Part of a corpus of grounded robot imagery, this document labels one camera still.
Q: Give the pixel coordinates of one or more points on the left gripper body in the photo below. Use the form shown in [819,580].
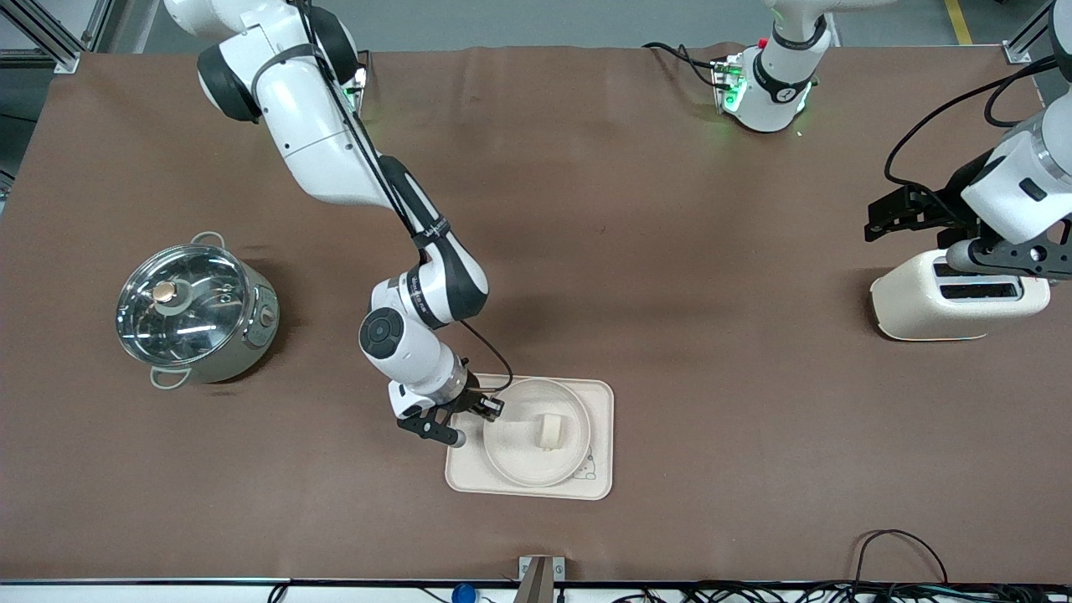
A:
[944,207]

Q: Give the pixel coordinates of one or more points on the cream round plate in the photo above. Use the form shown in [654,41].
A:
[519,461]

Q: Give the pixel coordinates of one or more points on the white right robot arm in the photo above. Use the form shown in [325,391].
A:
[318,134]

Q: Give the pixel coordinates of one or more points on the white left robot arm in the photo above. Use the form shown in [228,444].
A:
[779,92]

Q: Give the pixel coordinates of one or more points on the pale steamed bun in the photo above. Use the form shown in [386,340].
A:
[550,431]

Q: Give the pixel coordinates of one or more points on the white two-slot toaster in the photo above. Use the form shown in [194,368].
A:
[930,310]

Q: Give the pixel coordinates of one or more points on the cream rectangular tray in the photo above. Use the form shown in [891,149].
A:
[599,419]

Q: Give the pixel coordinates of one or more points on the small blue round object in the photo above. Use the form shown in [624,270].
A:
[463,594]

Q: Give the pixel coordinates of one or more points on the stainless steel electric pot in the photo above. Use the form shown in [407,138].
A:
[251,335]

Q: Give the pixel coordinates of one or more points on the glass pot lid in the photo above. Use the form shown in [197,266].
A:
[193,331]

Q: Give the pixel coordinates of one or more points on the grey metal table bracket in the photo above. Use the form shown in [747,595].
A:
[540,578]

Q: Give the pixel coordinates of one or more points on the aluminium frame profile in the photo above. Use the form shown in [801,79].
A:
[1026,42]
[50,33]

